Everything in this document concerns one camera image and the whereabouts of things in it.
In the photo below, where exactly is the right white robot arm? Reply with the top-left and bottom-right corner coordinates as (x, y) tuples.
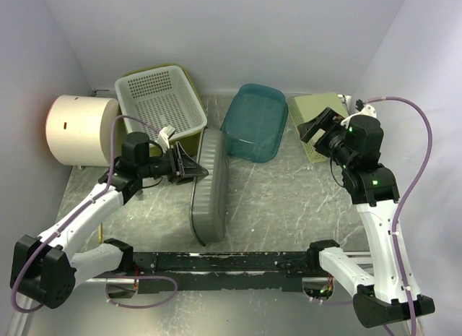
(297, 107), (435, 328)

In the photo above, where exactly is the purple cable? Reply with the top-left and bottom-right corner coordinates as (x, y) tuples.
(308, 95), (433, 336)
(9, 114), (179, 312)

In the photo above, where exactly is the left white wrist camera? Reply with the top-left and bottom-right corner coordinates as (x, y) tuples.
(157, 125), (175, 152)

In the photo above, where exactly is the yellow pencil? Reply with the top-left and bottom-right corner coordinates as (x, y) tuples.
(97, 224), (104, 244)

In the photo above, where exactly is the blue translucent plastic container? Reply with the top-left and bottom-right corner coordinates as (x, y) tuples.
(221, 83), (288, 163)

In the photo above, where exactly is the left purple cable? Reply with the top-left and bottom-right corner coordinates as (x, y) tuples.
(9, 114), (179, 312)

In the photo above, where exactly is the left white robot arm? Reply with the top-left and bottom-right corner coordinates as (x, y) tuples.
(10, 132), (209, 313)

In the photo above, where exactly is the white perforated basket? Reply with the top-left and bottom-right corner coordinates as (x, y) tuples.
(114, 65), (209, 149)

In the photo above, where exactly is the large metal tray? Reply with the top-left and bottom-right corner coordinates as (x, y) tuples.
(190, 129), (229, 246)

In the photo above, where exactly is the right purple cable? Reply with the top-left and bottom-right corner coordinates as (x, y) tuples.
(308, 95), (433, 336)

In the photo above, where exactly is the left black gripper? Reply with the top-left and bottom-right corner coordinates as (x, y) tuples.
(139, 142), (208, 186)

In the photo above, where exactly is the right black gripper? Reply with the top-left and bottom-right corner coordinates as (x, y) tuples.
(297, 107), (353, 168)

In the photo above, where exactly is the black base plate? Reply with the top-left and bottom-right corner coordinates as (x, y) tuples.
(90, 251), (349, 293)

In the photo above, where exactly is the cream cylindrical container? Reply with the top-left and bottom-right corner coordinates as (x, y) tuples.
(45, 95), (121, 167)

